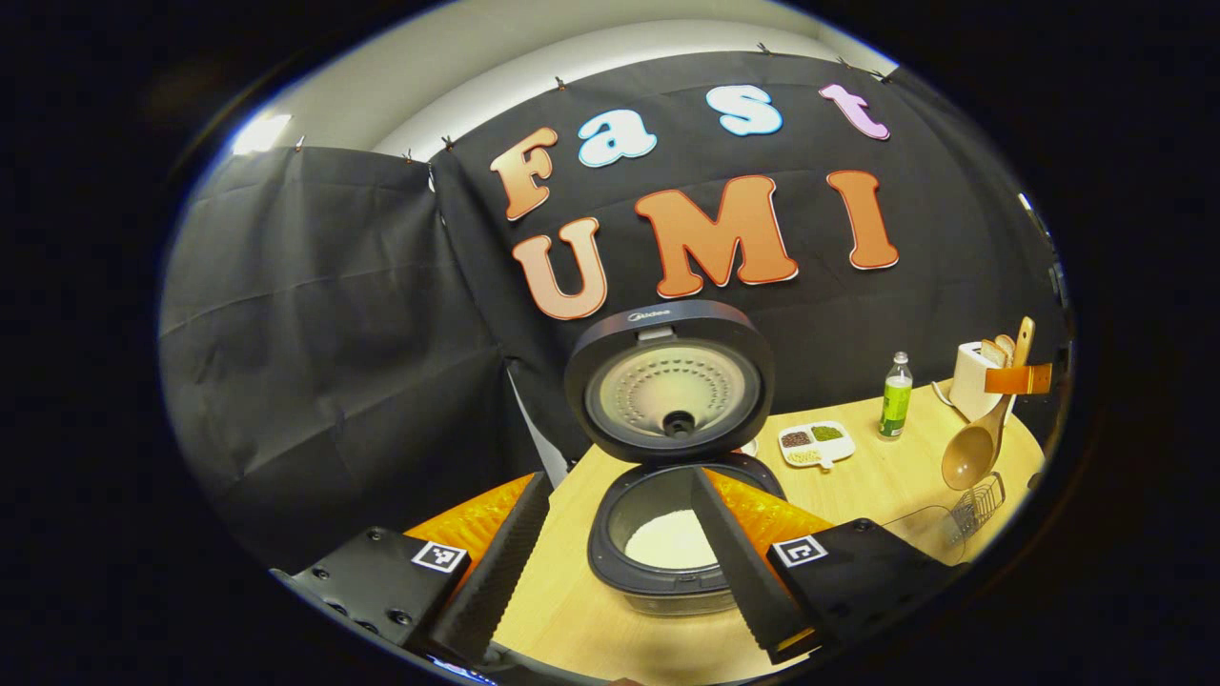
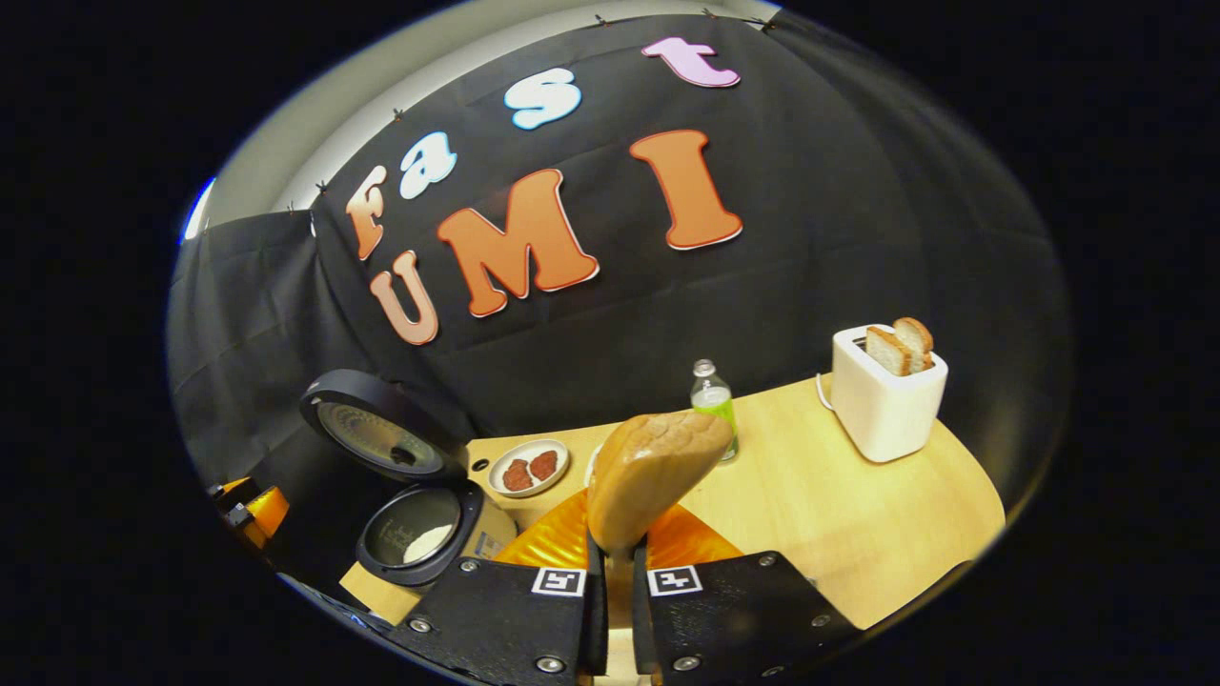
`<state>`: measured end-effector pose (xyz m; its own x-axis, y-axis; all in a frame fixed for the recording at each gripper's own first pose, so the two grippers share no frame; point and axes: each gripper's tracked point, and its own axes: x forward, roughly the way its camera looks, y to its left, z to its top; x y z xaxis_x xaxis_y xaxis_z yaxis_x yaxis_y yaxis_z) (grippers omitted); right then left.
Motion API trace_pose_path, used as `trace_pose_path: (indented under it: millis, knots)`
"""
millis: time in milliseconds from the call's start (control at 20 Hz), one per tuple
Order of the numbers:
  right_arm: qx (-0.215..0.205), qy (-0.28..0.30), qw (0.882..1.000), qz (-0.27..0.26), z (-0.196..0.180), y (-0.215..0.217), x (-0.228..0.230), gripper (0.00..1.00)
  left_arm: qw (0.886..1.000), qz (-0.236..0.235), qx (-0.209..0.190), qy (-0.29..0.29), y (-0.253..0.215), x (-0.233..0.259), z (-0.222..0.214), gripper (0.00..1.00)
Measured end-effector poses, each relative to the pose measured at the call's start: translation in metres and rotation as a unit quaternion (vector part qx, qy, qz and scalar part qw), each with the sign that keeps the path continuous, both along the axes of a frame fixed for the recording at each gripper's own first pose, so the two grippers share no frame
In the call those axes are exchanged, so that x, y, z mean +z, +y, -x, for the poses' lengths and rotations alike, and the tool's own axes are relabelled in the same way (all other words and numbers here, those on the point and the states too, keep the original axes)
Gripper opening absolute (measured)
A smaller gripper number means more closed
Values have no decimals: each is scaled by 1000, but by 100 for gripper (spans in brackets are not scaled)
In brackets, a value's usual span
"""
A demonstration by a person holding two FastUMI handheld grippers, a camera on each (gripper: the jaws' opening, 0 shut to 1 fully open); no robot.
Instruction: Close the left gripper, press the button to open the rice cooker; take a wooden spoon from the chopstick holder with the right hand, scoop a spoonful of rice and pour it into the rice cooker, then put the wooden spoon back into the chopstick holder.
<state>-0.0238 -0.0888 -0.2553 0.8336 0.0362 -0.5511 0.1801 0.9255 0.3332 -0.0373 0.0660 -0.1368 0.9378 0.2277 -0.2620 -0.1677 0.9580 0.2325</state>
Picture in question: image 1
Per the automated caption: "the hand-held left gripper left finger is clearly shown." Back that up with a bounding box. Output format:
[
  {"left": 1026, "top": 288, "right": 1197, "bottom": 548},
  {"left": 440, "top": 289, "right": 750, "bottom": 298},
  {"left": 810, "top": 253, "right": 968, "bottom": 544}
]
[{"left": 272, "top": 470, "right": 554, "bottom": 668}]

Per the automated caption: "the white toaster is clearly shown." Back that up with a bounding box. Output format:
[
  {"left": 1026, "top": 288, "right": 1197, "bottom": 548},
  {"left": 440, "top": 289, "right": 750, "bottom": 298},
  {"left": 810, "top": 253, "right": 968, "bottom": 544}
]
[{"left": 948, "top": 340, "right": 1011, "bottom": 423}]

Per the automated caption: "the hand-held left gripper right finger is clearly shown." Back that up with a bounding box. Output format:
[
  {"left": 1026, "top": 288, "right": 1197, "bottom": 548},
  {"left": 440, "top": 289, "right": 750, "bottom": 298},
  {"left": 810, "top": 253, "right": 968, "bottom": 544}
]
[{"left": 688, "top": 465, "right": 959, "bottom": 666}]

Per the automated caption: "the silver black rice cooker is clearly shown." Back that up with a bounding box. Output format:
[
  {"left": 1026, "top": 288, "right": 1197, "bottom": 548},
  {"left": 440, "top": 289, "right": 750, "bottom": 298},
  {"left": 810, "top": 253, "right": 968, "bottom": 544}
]
[{"left": 562, "top": 300, "right": 787, "bottom": 615}]

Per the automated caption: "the wooden spoon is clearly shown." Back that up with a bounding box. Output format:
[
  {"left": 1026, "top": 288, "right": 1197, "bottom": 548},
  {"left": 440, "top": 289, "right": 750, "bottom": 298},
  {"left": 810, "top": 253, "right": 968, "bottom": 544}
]
[{"left": 941, "top": 316, "right": 1036, "bottom": 492}]

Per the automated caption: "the white divided bean dish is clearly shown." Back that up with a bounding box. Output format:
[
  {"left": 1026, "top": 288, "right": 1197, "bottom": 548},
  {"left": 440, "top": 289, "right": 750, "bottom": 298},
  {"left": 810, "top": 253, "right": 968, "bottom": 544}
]
[{"left": 777, "top": 420, "right": 857, "bottom": 471}]

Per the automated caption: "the green label bottle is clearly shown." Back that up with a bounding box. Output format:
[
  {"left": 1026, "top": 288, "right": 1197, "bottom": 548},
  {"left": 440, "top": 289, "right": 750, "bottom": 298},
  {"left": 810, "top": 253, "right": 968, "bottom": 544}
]
[{"left": 877, "top": 352, "right": 914, "bottom": 441}]

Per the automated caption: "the ceiling light panel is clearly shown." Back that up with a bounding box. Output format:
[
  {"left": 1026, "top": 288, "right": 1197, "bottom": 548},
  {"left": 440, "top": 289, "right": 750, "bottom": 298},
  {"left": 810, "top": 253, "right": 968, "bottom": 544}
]
[{"left": 232, "top": 112, "right": 295, "bottom": 156}]

